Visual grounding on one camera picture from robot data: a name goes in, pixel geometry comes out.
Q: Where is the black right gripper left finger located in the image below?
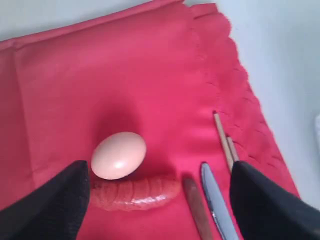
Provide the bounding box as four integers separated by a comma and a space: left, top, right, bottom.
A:
0, 160, 90, 240

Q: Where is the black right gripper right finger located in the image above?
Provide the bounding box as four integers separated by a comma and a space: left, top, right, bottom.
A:
229, 161, 320, 240

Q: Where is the brown egg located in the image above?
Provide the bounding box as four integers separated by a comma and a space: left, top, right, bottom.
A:
91, 131, 147, 180

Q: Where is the red sausage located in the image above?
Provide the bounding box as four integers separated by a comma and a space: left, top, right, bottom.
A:
90, 175, 181, 212

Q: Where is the silver table knife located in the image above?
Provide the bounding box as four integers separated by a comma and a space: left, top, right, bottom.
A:
200, 162, 239, 240

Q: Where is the upper wooden chopstick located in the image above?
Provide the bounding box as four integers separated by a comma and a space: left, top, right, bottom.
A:
226, 136, 239, 162

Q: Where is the wooden chopstick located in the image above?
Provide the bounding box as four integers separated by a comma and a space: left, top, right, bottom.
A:
226, 136, 239, 162
213, 112, 234, 172

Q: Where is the brown wooden spoon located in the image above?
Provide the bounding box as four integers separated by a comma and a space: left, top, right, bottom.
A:
182, 174, 214, 240

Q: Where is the lower wooden chopstick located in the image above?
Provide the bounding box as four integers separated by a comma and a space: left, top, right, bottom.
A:
213, 112, 234, 172

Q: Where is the red scalloped table cloth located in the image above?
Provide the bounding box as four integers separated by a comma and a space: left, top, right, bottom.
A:
0, 0, 299, 240

